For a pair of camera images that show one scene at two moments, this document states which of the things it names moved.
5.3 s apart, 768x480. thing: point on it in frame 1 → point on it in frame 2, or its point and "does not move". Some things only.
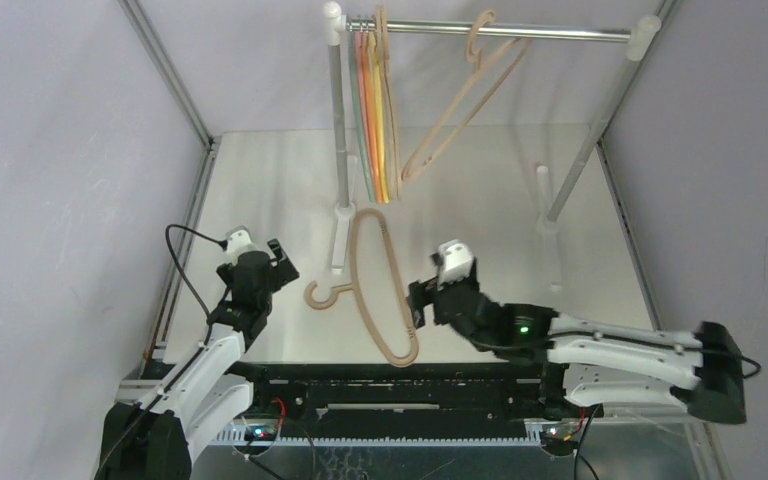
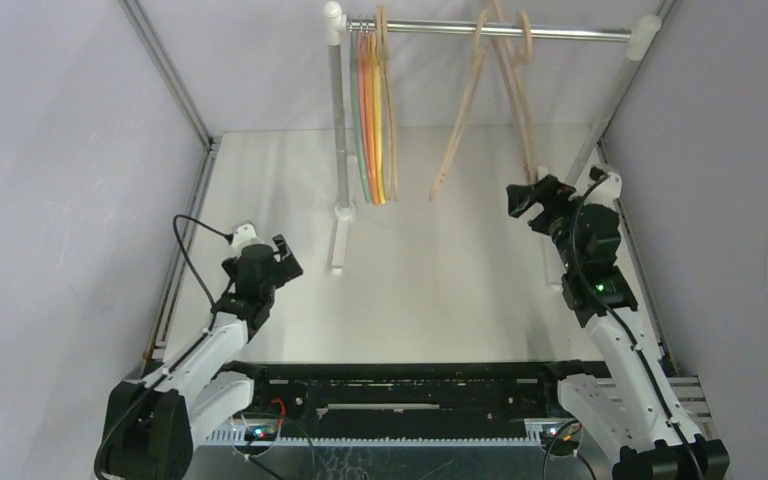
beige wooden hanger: [382, 39] does not move
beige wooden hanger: [395, 160] does not move
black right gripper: [428, 304] → [544, 203]
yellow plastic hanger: [379, 114] does not move
